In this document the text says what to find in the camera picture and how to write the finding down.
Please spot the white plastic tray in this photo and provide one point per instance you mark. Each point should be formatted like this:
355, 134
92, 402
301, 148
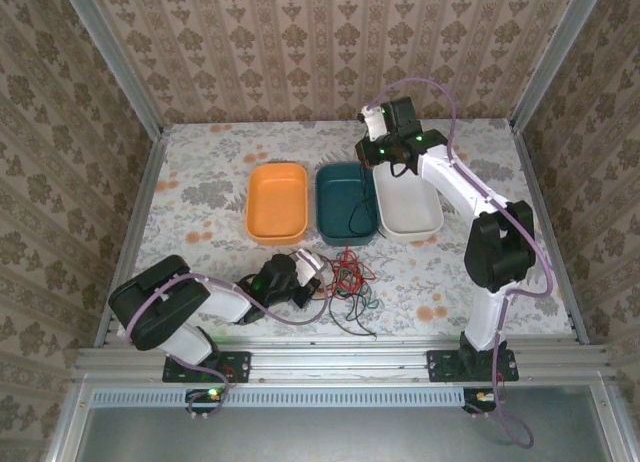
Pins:
407, 207

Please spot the aluminium frame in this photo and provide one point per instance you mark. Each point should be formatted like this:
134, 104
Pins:
325, 354

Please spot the floral tablecloth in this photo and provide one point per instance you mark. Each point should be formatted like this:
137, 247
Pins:
225, 147

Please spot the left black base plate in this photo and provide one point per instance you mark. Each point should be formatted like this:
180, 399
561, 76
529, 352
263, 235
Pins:
235, 367

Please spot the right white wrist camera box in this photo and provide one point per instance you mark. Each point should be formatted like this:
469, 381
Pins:
374, 122

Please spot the grey metal panel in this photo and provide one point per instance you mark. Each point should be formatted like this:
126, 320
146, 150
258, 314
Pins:
325, 437

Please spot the orange plastic tray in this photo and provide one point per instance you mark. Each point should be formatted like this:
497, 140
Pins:
277, 204

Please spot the small controller board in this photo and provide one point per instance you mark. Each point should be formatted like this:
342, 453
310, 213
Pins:
202, 399
480, 399

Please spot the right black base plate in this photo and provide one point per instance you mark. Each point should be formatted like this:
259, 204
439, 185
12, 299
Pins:
440, 367

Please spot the teal plastic tray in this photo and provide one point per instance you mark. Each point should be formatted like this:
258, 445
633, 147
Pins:
340, 202

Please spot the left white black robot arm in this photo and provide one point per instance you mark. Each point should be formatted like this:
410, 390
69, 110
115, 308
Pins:
160, 302

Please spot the left small controller board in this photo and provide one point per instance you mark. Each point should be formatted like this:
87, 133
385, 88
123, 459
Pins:
202, 399

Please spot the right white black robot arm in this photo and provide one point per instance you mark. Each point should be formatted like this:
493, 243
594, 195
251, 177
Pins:
500, 247

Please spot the right small controller board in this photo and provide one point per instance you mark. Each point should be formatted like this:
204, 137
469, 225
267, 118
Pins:
480, 399

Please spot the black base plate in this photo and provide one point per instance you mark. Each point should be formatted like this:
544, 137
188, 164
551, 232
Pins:
235, 367
440, 367

